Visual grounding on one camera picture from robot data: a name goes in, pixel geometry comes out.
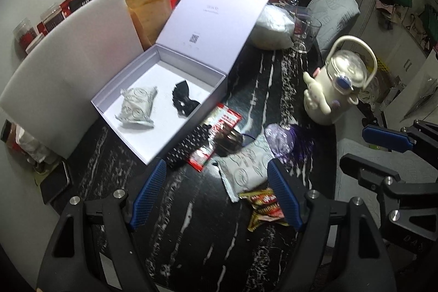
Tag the white gift box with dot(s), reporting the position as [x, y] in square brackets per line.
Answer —
[191, 49]

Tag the grey patterned packet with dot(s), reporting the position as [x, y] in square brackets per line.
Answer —
[137, 105]
[244, 169]

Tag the small dark clear case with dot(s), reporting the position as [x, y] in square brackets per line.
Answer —
[231, 141]

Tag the white foam board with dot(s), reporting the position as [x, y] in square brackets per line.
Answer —
[68, 73]

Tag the purple mesh pouch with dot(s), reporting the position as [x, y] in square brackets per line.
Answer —
[281, 138]

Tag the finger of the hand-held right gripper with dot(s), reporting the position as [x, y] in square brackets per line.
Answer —
[386, 138]
[362, 170]

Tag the clear jar red contents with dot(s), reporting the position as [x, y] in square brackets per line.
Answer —
[25, 34]

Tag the dark red foil bag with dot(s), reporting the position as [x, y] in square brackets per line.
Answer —
[70, 3]

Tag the gold brown snack packet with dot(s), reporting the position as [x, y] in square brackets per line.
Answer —
[265, 208]

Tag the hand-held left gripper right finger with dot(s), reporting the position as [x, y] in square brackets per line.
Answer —
[282, 192]

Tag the brown paper bag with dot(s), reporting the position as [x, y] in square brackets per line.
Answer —
[150, 16]

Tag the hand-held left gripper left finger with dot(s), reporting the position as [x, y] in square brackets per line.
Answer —
[150, 196]

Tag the black smartphone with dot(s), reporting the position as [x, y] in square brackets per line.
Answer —
[54, 181]

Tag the clear jar dark contents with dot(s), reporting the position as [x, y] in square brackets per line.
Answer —
[51, 15]

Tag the white teapot shaped bottle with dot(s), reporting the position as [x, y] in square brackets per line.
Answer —
[333, 86]

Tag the red white sachet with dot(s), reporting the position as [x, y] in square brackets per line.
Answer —
[219, 133]

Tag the grey quilted chair cushion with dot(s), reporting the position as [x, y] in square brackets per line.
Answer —
[333, 13]

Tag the crumpled white bag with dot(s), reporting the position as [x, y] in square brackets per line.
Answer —
[30, 145]

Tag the white plastic bag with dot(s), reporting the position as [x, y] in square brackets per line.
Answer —
[273, 28]

